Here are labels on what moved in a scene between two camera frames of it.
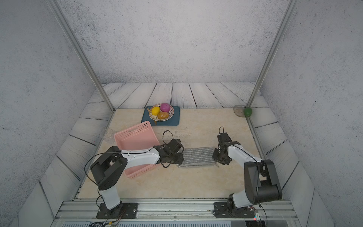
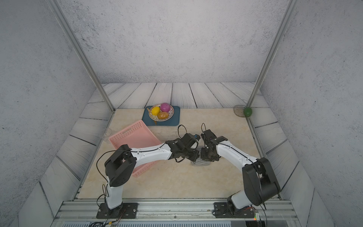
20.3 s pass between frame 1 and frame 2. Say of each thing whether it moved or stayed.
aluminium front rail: stayed
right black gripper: moved
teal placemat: stayed
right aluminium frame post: stayed
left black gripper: moved
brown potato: stayed
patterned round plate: stayed
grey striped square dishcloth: moved
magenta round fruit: stayed
